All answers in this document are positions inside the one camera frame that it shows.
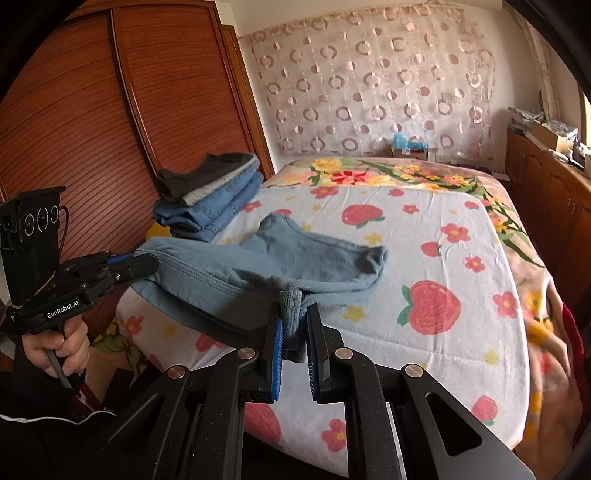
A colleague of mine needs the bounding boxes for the small cardboard box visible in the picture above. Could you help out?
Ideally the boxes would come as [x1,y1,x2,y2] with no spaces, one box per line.
[390,145,430,160]

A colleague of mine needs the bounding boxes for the white patterned window curtain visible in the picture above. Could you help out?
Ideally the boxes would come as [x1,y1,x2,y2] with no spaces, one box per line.
[526,28,561,116]

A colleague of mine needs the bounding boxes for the open cardboard box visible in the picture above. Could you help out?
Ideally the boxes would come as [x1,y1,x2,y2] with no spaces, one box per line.
[529,120,578,151]

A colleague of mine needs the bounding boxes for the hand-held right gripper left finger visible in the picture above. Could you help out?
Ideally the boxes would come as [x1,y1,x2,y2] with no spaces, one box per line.
[107,318,284,480]

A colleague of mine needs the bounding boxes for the person's left hand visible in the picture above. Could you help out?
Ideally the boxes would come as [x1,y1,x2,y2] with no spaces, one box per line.
[22,318,90,377]

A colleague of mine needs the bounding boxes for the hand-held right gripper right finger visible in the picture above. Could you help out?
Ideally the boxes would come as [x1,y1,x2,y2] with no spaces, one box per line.
[305,302,536,480]

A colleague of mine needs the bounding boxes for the blue plastic bag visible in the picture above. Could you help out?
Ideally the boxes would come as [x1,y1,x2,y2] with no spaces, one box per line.
[392,133,428,151]

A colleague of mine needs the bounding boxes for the wooden cabinet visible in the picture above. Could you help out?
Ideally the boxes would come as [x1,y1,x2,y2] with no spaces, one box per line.
[505,127,591,278]

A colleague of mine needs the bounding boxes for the person's left forearm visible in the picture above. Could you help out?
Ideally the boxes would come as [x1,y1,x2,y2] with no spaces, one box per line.
[0,342,116,480]

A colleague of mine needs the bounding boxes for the folded black pants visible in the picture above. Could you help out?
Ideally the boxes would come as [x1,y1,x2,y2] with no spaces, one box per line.
[156,153,259,204]

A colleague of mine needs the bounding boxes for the folded grey garment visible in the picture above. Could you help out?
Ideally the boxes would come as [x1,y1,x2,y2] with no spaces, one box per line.
[182,159,262,206]

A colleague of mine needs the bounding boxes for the blue-grey short pants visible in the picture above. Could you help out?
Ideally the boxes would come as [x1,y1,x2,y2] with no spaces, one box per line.
[131,213,389,365]

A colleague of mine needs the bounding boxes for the strawberry print bed sheet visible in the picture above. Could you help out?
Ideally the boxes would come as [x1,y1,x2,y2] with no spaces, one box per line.
[115,185,529,478]

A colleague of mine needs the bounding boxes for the pile of patterned cloths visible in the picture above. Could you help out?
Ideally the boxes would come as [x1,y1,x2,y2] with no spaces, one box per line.
[508,107,541,134]

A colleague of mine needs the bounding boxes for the wooden louvered wardrobe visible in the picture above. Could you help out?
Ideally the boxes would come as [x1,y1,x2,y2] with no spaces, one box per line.
[0,0,275,333]

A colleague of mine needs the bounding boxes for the pink circle-pattern curtain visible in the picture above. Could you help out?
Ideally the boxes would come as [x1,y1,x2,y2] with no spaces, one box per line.
[240,2,497,158]

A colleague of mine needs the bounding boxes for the stack of folded clothes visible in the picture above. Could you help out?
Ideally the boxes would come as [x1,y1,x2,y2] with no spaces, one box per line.
[153,168,265,243]

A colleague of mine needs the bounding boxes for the red cloth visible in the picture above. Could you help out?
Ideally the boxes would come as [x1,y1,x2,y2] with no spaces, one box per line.
[561,300,585,374]

